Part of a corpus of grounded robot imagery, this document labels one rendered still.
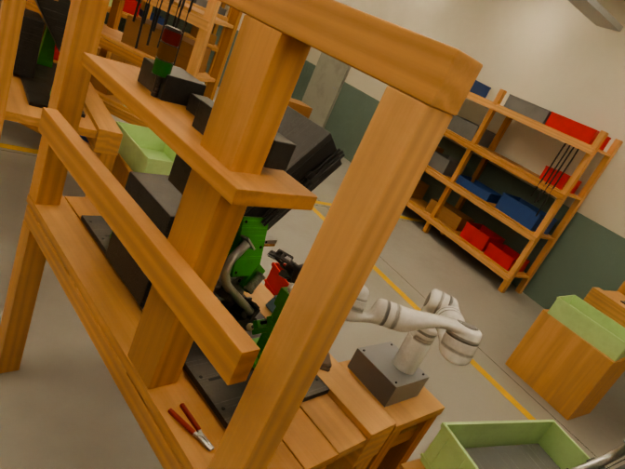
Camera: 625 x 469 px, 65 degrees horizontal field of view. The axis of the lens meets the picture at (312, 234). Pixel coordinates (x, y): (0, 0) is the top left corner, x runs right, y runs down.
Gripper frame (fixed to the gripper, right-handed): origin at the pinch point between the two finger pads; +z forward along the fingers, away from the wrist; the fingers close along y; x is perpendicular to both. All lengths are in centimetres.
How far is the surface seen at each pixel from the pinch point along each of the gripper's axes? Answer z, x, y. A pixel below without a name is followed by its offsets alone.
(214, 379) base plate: -2.1, 36.1, -12.7
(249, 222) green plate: 18.2, -7.0, 4.0
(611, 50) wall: 99, -575, -255
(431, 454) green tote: -46, 6, -68
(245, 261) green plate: 18.3, 1.6, -6.8
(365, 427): -33, 16, -45
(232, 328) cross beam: -29.5, 29.3, 24.6
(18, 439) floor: 86, 99, -48
